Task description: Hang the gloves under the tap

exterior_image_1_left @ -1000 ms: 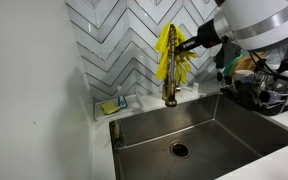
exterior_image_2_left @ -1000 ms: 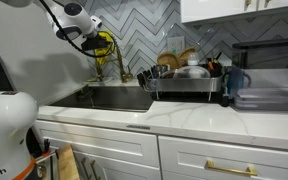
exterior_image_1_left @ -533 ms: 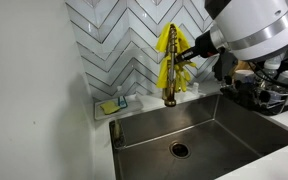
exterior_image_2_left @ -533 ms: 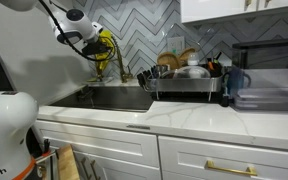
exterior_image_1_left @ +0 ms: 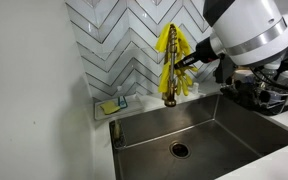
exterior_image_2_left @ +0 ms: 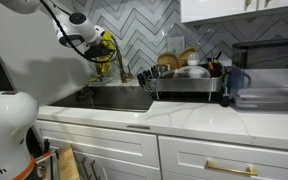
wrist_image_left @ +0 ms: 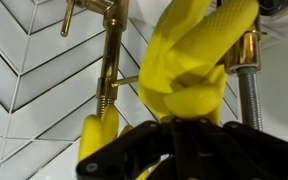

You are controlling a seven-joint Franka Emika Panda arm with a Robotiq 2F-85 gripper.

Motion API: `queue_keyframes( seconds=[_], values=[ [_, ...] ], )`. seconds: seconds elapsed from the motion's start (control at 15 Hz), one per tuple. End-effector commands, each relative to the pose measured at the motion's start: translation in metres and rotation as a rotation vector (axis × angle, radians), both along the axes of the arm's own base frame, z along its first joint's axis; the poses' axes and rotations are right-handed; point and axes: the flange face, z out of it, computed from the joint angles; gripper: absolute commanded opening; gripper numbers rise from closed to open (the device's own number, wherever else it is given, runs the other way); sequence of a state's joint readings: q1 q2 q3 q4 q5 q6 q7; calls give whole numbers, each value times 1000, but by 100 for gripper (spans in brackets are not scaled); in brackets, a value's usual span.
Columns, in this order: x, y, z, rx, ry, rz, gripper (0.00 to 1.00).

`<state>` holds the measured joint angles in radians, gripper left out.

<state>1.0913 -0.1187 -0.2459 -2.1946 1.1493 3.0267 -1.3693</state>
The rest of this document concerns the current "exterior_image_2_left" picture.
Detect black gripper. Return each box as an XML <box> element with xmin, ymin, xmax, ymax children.
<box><xmin>83</xmin><ymin>43</ymin><xmax>116</xmax><ymax>60</ymax></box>

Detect gold spring kitchen faucet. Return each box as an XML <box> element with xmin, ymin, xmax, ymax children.
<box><xmin>95</xmin><ymin>34</ymin><xmax>136</xmax><ymax>84</ymax></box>

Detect dark steel sink basin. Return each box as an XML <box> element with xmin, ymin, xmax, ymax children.
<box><xmin>49</xmin><ymin>84</ymin><xmax>155</xmax><ymax>113</ymax></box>

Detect dark sink corner caddy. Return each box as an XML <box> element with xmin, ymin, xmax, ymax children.
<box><xmin>76</xmin><ymin>85</ymin><xmax>96</xmax><ymax>101</ymax></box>

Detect round wooden plate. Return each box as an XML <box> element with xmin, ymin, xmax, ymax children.
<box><xmin>178</xmin><ymin>47</ymin><xmax>197</xmax><ymax>66</ymax></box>
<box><xmin>157</xmin><ymin>51</ymin><xmax>181</xmax><ymax>71</ymax></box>

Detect white plastic bowl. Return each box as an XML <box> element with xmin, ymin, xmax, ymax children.
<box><xmin>173</xmin><ymin>65</ymin><xmax>212</xmax><ymax>80</ymax></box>

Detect steel dish rack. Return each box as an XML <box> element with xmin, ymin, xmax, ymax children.
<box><xmin>137</xmin><ymin>63</ymin><xmax>225</xmax><ymax>101</ymax></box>

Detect clear baby bottle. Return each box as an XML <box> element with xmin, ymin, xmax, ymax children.
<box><xmin>187</xmin><ymin>51</ymin><xmax>202</xmax><ymax>79</ymax></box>

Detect white lower cabinet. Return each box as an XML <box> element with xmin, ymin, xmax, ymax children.
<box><xmin>27</xmin><ymin>118</ymin><xmax>288</xmax><ymax>180</ymax></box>

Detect black utensil holder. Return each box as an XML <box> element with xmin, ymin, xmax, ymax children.
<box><xmin>206</xmin><ymin>51</ymin><xmax>224</xmax><ymax>78</ymax></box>

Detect wooden cutting board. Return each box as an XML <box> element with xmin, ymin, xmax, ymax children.
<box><xmin>56</xmin><ymin>143</ymin><xmax>81</xmax><ymax>180</ymax></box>

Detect small black container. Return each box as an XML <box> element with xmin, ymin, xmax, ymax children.
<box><xmin>220</xmin><ymin>94</ymin><xmax>231</xmax><ymax>108</ymax></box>

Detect blue pitcher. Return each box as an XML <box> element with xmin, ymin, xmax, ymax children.
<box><xmin>222</xmin><ymin>66</ymin><xmax>252</xmax><ymax>99</ymax></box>

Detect black countertop appliance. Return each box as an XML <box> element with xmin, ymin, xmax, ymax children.
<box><xmin>232</xmin><ymin>37</ymin><xmax>288</xmax><ymax>94</ymax></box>

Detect clear plastic panel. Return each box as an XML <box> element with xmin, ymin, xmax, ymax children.
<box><xmin>247</xmin><ymin>68</ymin><xmax>288</xmax><ymax>90</ymax></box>

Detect clear stacked trays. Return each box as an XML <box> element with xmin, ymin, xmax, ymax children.
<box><xmin>233</xmin><ymin>87</ymin><xmax>288</xmax><ymax>112</ymax></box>

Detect white wall outlet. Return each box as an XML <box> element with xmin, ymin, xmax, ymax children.
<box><xmin>167</xmin><ymin>35</ymin><xmax>186</xmax><ymax>56</ymax></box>

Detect black clamp handle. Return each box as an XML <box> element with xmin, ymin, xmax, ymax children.
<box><xmin>43</xmin><ymin>138</ymin><xmax>51</xmax><ymax>157</ymax></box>

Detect bronze cabinet door handle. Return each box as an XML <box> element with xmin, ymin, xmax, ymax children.
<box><xmin>89</xmin><ymin>159</ymin><xmax>101</xmax><ymax>180</ymax></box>
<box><xmin>80</xmin><ymin>157</ymin><xmax>92</xmax><ymax>180</ymax></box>

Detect gold drawer handle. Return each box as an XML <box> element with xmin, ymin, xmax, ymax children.
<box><xmin>205</xmin><ymin>159</ymin><xmax>258</xmax><ymax>177</ymax></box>

